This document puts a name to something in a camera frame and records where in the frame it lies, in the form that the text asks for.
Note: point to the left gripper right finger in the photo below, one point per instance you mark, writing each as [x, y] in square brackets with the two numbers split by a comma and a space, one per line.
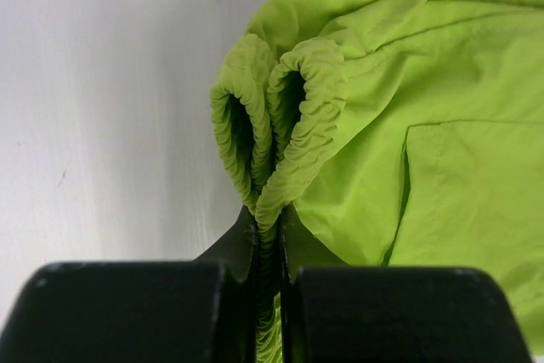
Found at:
[334, 312]

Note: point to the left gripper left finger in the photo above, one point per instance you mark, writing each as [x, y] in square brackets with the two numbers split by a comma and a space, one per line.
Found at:
[202, 310]

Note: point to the lime green shorts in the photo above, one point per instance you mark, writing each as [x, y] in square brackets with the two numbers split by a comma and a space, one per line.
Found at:
[404, 133]

